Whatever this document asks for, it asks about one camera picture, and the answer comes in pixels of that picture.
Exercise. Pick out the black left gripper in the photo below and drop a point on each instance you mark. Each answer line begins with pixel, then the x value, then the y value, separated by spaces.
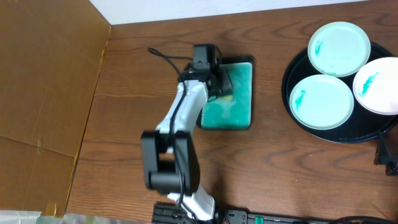
pixel 224 86

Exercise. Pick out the light green plate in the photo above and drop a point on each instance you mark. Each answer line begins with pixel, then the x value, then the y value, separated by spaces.
pixel 321 102
pixel 339 49

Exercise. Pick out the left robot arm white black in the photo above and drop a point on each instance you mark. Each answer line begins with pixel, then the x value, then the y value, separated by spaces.
pixel 170 162

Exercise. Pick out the white plate with stain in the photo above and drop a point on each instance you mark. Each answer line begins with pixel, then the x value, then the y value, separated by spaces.
pixel 375 86

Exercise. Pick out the brown cardboard panel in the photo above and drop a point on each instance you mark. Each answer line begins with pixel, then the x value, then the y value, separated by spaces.
pixel 51 54

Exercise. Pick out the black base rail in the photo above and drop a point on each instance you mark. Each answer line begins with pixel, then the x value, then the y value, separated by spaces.
pixel 168 214

